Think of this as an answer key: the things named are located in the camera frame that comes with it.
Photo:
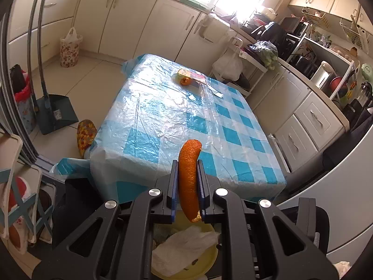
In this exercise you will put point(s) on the white counter shelf rack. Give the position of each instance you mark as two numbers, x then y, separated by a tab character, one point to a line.
343	61

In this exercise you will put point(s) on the pale green appliance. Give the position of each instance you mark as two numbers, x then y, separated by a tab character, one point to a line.
367	71

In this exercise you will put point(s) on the blue checked tablecloth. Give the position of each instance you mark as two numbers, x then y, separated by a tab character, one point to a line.
174	122

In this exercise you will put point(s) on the long orange peel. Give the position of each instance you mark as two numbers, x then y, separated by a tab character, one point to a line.
188	166

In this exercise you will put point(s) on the floral bin with red bag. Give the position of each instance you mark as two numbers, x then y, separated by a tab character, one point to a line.
24	113

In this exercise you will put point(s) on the white blue folding rack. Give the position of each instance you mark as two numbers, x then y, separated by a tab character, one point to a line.
22	206

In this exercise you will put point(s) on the red white cloth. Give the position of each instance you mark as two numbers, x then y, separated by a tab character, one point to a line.
20	185

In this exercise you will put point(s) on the yellow floral slipper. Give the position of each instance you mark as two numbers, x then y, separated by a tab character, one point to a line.
86	135

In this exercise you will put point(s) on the small orange peel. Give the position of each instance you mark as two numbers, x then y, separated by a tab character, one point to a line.
185	80

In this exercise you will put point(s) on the floral shopping bag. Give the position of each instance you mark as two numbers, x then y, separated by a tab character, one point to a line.
70	52

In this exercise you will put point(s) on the white hanging bin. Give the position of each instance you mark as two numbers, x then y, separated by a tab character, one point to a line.
214	27

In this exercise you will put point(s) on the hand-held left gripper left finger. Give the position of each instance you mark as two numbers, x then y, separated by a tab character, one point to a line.
174	186

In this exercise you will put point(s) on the pink snack wrapper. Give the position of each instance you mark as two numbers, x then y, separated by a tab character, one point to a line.
198	78

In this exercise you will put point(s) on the small white wrapper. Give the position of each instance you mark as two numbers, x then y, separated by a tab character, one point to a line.
217	94

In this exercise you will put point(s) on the white appliance side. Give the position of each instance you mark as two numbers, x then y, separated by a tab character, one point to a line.
349	186

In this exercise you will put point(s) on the black cooking pot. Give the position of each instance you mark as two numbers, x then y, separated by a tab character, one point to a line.
303	61

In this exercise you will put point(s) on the white tissue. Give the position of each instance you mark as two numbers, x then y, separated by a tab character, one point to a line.
183	248

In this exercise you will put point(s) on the red pot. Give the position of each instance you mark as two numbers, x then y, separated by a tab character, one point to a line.
338	83

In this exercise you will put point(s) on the cream base cabinets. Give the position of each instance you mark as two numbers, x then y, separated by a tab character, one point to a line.
163	26

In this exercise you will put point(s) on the small black oven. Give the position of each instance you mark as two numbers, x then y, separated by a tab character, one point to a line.
294	24

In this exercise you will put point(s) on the bag of green vegetables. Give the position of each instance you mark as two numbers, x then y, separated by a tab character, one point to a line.
266	54

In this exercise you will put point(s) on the white plastic bag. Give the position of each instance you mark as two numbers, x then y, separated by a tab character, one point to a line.
228	67

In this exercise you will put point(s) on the white crumpled cloth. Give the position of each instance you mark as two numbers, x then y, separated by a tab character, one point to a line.
342	269

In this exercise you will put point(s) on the white storage cart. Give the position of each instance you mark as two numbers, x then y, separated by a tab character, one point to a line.
253	61

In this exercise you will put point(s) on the black air fryer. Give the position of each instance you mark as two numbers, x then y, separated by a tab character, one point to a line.
272	33

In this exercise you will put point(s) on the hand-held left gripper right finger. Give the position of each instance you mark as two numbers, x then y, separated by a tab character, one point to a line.
200	186

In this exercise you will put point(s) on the white drawer cabinet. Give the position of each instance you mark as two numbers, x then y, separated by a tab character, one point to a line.
314	119

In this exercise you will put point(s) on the yellow paper packet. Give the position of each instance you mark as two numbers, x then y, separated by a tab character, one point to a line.
183	72

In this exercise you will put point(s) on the black blender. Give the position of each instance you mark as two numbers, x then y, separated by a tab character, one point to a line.
364	93

